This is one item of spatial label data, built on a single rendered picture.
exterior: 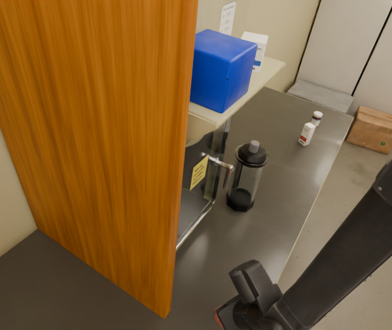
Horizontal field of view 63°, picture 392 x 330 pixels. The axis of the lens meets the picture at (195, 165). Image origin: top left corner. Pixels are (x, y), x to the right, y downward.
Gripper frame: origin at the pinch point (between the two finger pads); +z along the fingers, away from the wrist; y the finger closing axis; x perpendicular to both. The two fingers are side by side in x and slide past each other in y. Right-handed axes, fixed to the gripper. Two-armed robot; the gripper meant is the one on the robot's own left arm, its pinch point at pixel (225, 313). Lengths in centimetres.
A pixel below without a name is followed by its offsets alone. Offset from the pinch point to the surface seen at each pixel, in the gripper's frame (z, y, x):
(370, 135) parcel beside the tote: 118, -266, -27
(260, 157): 3.2, -34.0, -30.8
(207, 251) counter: 20.3, -11.8, -12.4
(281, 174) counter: 27, -60, -24
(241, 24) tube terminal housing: -28, -21, -55
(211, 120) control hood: -33.0, 2.0, -33.7
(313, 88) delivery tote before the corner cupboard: 140, -260, -98
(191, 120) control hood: -30.4, 3.6, -35.6
